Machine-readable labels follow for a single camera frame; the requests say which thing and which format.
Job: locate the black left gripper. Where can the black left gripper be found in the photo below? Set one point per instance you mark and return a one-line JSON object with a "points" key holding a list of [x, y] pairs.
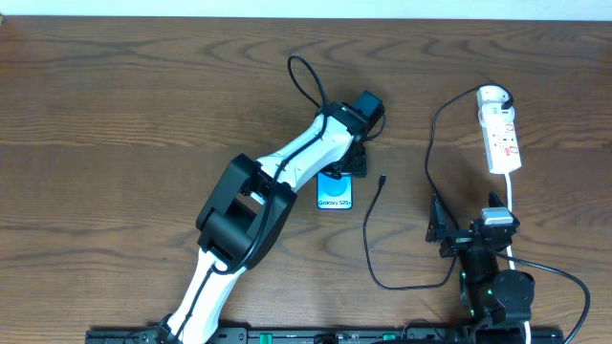
{"points": [[357, 162]]}

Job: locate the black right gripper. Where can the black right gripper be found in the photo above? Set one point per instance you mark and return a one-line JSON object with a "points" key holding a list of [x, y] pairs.
{"points": [[463, 240]]}

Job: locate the Samsung Galaxy smartphone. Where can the Samsung Galaxy smartphone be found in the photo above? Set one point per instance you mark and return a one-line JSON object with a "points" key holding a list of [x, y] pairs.
{"points": [[334, 194]]}

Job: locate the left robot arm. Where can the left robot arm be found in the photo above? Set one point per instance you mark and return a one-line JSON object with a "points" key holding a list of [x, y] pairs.
{"points": [[250, 204]]}

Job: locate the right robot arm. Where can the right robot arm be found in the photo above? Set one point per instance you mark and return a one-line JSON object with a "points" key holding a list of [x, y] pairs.
{"points": [[500, 299]]}

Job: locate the white power strip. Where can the white power strip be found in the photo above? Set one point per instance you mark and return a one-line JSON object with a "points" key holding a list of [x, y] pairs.
{"points": [[500, 139]]}

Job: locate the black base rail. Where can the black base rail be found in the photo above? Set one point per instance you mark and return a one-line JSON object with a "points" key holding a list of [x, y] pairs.
{"points": [[233, 335]]}

